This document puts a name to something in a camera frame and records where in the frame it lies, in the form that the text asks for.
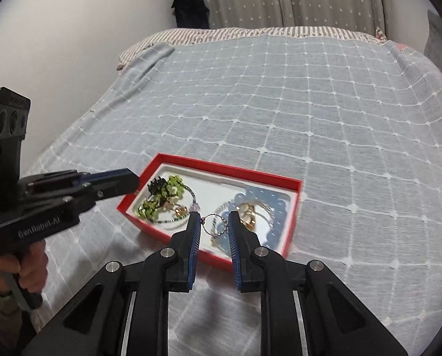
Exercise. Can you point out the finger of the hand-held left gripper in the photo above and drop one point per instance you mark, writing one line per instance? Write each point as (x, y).
(109, 175)
(117, 187)

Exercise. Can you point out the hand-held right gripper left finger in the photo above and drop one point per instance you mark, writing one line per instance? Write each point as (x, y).
(195, 256)

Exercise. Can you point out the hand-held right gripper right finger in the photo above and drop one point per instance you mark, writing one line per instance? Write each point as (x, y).
(234, 256)

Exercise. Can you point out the red jewelry box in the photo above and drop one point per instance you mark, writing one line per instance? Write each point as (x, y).
(158, 231)

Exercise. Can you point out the gold jewelry piece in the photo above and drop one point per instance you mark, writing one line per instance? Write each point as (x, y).
(248, 218)

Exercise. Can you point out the person's left hand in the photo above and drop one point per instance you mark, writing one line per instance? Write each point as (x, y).
(35, 263)

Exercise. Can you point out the small gold charm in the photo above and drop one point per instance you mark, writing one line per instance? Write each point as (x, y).
(181, 211)

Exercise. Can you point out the grey-blue checked blanket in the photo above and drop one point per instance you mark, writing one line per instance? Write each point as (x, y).
(298, 100)

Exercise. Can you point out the striped bed sheet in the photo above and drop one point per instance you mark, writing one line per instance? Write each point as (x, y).
(206, 35)

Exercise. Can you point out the black hanging garment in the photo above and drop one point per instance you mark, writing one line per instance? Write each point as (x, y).
(189, 7)

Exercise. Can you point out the grey dotted curtain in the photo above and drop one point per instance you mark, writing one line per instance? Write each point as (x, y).
(298, 0)

